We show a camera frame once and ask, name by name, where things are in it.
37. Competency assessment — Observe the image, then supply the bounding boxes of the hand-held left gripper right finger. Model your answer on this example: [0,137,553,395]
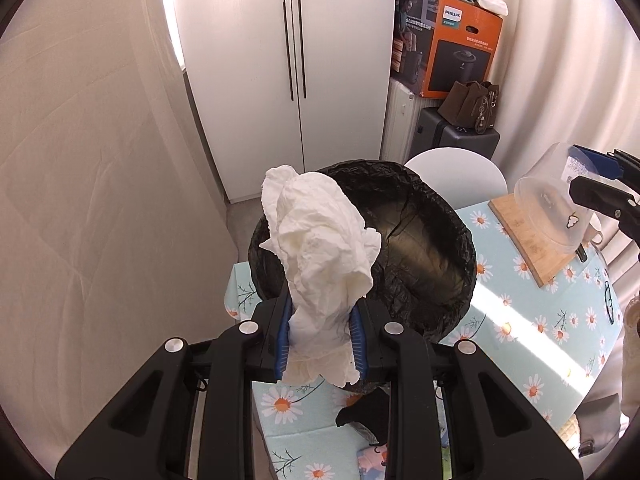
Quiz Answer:
[350,297,583,480]

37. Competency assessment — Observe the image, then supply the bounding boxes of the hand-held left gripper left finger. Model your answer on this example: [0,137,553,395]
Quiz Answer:
[55,295,293,480]

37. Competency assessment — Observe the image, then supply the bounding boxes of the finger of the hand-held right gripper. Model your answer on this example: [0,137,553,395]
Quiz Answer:
[572,144,640,183]
[568,174,640,263]

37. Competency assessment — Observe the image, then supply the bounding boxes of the trash bin with black bag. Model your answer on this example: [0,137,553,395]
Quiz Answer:
[248,158,477,395]

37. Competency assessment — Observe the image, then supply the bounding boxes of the white paper towel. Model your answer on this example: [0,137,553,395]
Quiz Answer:
[259,164,383,388]

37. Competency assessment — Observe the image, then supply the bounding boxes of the person's right forearm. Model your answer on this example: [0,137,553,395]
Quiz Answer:
[620,292,640,361]

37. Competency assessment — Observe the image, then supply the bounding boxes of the white mug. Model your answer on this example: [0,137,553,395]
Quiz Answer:
[582,212,606,246]

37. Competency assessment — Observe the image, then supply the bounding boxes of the clear plastic container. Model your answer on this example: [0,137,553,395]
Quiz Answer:
[515,142,601,256]

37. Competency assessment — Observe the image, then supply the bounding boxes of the wooden cutting board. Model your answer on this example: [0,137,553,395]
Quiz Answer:
[488,194,588,288]

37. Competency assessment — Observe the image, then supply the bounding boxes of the white curtain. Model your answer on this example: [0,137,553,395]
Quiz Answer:
[492,0,640,201]

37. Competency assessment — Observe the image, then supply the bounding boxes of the black rimmed glasses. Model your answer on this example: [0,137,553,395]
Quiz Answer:
[602,280,617,326]

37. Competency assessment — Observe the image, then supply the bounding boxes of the pink printed wrapper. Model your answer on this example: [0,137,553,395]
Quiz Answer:
[356,442,390,471]

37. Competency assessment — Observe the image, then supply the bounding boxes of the white round chair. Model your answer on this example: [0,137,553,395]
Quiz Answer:
[403,149,508,209]

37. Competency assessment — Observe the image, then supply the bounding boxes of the brown handbag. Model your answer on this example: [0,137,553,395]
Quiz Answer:
[437,80,501,133]

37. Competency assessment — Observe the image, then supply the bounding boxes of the dark grey suitcase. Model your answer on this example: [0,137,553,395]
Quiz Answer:
[411,106,501,161]

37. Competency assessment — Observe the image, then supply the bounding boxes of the orange and black cardboard box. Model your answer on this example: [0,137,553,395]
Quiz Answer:
[390,0,503,99]

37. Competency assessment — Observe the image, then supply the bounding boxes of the white ribbed suitcase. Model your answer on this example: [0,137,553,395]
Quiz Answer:
[381,77,441,163]

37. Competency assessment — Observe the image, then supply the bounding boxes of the white wardrobe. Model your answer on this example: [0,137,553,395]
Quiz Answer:
[172,0,401,205]

